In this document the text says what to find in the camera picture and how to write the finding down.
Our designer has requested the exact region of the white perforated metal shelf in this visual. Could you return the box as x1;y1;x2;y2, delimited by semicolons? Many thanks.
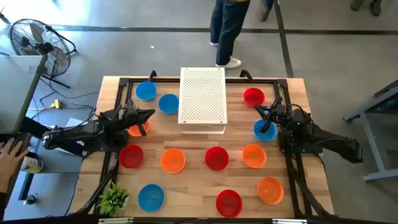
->
177;67;228;135

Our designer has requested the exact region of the white yellow can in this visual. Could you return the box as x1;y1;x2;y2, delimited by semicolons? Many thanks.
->
20;156;44;174

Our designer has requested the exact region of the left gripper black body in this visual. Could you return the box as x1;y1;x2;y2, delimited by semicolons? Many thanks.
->
124;98;147;137

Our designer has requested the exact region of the black desk leg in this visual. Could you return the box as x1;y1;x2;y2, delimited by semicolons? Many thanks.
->
20;116;47;140

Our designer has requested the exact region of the person's forearm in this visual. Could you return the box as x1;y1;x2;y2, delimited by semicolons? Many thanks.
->
0;174;15;195

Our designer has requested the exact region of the orange plastic mini bowl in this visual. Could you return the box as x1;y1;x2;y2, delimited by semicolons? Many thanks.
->
257;177;285;205
160;147;187;174
241;143;267;169
126;120;151;138

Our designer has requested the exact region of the black floor fan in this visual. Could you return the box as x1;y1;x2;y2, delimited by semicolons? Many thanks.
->
7;18;78;90

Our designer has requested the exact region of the silver metal bracket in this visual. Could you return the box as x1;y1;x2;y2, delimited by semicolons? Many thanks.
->
98;217;134;224
272;218;308;224

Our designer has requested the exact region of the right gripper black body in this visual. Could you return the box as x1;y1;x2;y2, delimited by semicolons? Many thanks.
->
261;96;289;134

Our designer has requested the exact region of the grey metal table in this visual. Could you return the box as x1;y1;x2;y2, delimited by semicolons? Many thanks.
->
341;79;398;184

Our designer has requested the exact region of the grey desk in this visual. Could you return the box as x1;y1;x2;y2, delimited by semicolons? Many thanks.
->
0;54;47;134

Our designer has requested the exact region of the red plastic mini bowl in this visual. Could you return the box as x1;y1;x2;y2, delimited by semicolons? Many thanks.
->
204;146;230;172
215;189;244;218
118;144;145;170
243;87;266;109

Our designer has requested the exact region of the green potted plant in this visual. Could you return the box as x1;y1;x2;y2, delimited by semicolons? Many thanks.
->
96;182;131;216

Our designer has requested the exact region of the blue plastic mini bowl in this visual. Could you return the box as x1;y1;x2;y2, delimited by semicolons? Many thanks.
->
157;93;180;115
252;119;279;142
137;183;165;213
135;80;158;102

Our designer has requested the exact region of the white paper sheet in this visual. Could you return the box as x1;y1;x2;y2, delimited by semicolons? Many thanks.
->
64;117;86;128

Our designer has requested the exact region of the black aluminium frame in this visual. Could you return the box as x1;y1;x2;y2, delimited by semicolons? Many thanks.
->
74;76;335;224

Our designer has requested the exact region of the person's hand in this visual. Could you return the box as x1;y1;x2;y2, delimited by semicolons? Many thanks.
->
0;138;29;180

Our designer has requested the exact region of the white cable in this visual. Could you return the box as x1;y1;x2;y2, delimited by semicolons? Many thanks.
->
29;105;56;112

